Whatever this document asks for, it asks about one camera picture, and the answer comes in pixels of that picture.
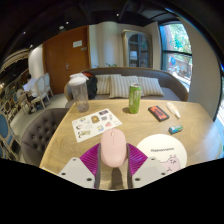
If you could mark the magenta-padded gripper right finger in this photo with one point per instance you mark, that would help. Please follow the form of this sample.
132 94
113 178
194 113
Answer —
150 170

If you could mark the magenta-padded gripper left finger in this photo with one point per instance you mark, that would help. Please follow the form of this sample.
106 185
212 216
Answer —
76 171

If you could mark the pink computer mouse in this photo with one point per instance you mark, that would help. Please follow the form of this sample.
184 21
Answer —
113 146

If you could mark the round white cartoon mouse pad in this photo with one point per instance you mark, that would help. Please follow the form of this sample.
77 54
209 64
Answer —
163 146

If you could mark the small teal eraser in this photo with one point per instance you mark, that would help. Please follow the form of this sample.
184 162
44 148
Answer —
175 129

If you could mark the white sticker sheet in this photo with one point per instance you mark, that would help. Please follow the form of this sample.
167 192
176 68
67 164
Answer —
95 125

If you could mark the grey tufted armchair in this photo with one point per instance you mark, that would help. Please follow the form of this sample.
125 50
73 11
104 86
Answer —
41 133

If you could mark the black and red flat box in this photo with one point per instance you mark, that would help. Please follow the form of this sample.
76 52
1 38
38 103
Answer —
158 113

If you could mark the white tube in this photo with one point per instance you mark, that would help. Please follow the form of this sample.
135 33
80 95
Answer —
173 110

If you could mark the green drink can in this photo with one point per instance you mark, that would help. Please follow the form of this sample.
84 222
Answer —
135 99

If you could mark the clear shaker bottle white lid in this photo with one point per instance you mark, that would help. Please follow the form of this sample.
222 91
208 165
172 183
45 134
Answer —
80 95

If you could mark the grey curved sofa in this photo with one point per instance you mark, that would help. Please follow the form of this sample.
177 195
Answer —
171 90

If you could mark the striped cushion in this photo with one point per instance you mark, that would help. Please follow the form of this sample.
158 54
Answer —
151 86
121 86
103 85

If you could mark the group of blue-backed chairs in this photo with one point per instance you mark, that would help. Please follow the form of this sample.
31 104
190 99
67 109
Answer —
4 128

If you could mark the group of white chairs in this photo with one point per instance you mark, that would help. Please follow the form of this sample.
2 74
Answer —
41 88

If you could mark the person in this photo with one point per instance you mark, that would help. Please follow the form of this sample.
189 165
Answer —
30 86

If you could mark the brown wooden door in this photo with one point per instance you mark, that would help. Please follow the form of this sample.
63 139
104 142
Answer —
63 56

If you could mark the large dark-framed window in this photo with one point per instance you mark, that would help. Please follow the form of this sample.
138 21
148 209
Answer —
176 53

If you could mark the grey glass-door cabinet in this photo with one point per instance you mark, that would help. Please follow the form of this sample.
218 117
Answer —
138 50

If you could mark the ceiling spot lights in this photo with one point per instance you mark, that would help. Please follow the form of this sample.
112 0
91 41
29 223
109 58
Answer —
61 27

